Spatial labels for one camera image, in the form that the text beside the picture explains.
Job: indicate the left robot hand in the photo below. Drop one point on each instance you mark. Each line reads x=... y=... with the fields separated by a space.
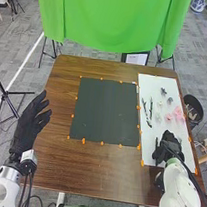
x=30 y=123

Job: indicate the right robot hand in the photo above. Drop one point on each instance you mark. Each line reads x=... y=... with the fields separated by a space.
x=168 y=146

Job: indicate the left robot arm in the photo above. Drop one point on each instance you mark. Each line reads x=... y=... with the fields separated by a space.
x=2 y=188

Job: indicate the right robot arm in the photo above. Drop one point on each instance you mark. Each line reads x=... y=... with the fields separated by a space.
x=180 y=193

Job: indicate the pink flower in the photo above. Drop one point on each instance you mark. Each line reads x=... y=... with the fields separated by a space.
x=178 y=114

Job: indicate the black tripod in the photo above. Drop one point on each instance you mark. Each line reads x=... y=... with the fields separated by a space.
x=5 y=99

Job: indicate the black bin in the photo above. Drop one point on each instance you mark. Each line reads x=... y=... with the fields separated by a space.
x=192 y=111

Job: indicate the white sheet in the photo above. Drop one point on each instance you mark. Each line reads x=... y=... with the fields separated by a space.
x=158 y=95

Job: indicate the dark mat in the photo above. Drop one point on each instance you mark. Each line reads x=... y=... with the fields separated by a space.
x=106 y=111

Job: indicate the framed white sign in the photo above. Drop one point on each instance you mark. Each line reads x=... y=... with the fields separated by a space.
x=136 y=58

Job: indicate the blue and white vase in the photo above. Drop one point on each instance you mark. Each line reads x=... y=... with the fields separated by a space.
x=198 y=4

